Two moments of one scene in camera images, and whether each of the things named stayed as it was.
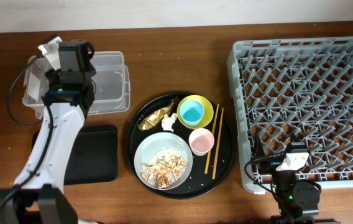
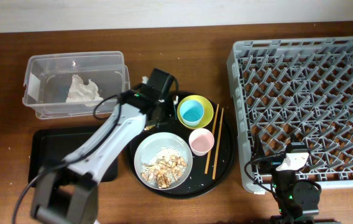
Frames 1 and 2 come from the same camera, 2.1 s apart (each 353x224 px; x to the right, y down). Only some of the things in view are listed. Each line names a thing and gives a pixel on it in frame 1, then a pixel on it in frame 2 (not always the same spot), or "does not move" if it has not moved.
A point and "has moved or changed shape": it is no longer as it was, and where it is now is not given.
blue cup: [191, 112] does not move
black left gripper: [55, 77] -> [171, 102]
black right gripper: [259, 157] does not move
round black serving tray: [179, 145] does not move
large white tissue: [51, 48] has moved or changed shape
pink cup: [201, 140] does not move
